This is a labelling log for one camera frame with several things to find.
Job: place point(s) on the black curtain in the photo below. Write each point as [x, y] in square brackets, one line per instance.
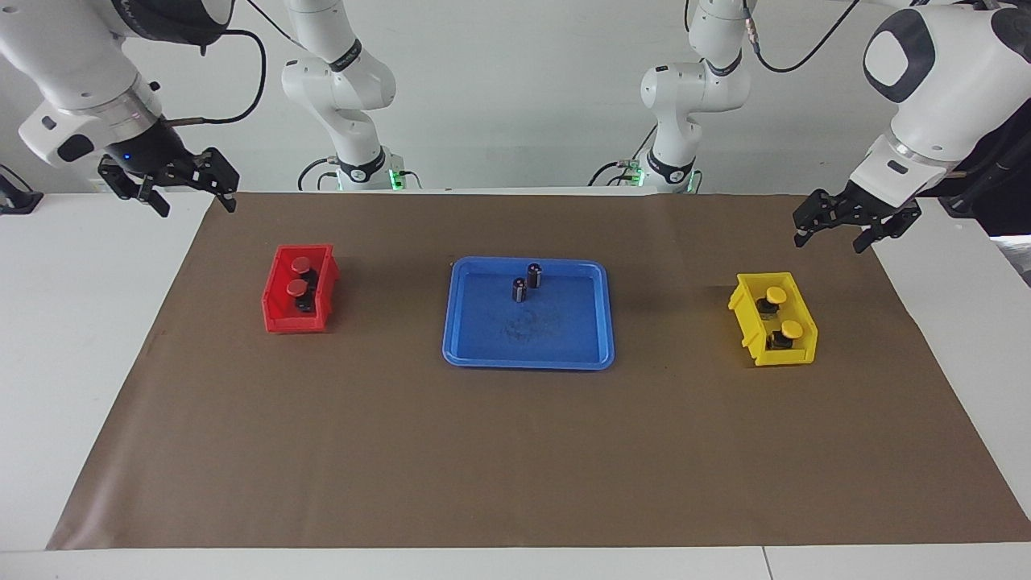
[1011, 201]

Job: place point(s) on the grey device corner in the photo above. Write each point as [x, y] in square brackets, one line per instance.
[1019, 254]

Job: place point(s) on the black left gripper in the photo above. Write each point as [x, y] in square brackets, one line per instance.
[874, 208]

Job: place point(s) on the black cylindrical capacitor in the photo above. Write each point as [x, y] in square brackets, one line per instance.
[534, 275]
[519, 290]

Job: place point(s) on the yellow push button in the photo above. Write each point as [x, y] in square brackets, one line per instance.
[775, 295]
[792, 328]

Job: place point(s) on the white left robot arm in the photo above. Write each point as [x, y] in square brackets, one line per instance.
[934, 89]

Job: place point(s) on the green lit base connector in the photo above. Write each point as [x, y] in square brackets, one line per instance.
[632, 176]
[400, 179]

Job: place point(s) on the red push button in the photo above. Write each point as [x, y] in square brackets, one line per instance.
[297, 286]
[300, 263]

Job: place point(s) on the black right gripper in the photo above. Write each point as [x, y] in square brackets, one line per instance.
[153, 153]

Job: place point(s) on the black tripod leg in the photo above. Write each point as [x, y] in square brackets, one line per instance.
[958, 205]

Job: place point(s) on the brown paper table mat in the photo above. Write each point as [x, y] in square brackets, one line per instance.
[483, 451]

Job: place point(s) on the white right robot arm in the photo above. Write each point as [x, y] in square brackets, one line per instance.
[64, 56]

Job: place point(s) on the red plastic bin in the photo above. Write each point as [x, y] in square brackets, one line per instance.
[294, 324]

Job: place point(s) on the blue plastic tray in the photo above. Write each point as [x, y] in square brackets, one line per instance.
[564, 338]

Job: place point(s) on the black clamp mount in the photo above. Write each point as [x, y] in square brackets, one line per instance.
[16, 200]

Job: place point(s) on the yellow plastic bin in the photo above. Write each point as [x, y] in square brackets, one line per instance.
[793, 354]

